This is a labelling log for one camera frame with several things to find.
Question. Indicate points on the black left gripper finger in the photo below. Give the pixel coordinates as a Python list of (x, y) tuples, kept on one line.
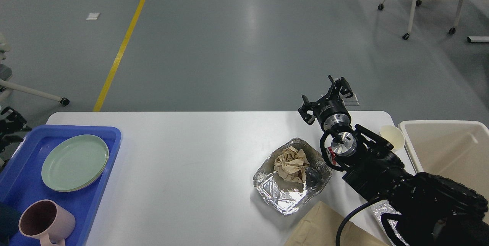
[(6, 140), (13, 122)]

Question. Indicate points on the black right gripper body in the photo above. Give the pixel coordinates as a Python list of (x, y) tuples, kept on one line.
[(331, 114)]

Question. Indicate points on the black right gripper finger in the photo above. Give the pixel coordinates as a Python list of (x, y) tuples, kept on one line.
[(306, 110), (339, 90)]

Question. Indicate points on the mint green plate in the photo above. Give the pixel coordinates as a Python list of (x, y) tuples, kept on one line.
[(56, 168)]

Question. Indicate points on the pink mug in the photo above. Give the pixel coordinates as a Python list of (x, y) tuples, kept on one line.
[(47, 222)]

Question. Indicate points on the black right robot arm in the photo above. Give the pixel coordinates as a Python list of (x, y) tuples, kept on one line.
[(431, 210)]

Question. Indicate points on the metal floor plate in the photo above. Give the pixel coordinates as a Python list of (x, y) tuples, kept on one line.
[(351, 101)]

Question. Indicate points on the white chair left background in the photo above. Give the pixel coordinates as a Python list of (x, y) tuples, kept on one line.
[(7, 86)]

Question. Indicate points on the blue plastic tray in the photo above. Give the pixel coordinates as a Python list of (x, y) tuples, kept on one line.
[(21, 184)]

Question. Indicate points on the crumpled brown paper ball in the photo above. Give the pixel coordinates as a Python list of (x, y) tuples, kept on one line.
[(291, 165)]

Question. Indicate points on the cream paper cup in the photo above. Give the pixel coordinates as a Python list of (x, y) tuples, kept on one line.
[(393, 135)]

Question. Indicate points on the dark teal cup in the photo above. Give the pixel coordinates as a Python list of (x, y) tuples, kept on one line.
[(9, 220)]

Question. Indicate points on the aluminium foil tray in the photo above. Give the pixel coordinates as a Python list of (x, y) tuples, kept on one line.
[(288, 197)]

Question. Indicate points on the yellow plate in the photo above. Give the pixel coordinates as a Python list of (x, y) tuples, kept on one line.
[(100, 177)]

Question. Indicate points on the brown paper bag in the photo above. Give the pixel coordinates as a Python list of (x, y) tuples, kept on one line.
[(319, 228)]

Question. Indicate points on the beige plastic bin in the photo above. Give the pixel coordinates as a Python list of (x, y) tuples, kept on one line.
[(454, 149)]

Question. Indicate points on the white floor marker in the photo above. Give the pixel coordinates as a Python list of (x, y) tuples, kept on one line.
[(93, 16)]

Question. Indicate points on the white bar on floor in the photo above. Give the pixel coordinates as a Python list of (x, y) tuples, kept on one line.
[(478, 39)]

